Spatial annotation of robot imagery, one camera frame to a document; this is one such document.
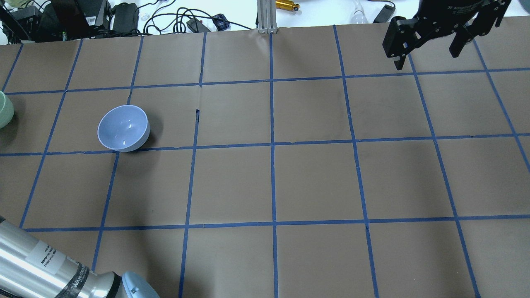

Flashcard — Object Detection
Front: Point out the aluminium frame post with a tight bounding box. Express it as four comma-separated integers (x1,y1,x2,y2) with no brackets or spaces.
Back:
257,0,278,34

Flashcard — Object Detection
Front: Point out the black power brick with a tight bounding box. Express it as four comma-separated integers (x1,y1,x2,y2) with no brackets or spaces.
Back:
111,2,139,33

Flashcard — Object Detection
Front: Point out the yellow cylindrical tool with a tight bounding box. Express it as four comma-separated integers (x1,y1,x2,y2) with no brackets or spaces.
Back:
275,0,300,12

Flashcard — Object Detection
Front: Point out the white light bulb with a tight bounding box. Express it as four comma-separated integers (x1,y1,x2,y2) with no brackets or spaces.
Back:
350,0,368,24

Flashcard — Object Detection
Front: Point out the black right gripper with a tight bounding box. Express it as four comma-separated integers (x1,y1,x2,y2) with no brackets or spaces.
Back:
382,0,511,70

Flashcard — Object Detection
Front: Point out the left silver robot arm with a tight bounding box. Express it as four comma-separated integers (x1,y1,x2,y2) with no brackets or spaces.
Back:
0,218,159,298

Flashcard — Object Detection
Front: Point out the green ceramic bowl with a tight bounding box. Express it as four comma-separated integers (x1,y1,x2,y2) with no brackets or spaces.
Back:
0,92,14,129

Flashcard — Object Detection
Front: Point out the black power adapter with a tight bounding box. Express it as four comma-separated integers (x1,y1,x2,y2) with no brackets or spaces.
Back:
373,4,395,23

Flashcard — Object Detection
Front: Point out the blue ceramic bowl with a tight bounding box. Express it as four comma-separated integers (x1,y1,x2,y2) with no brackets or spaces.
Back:
97,104,151,152

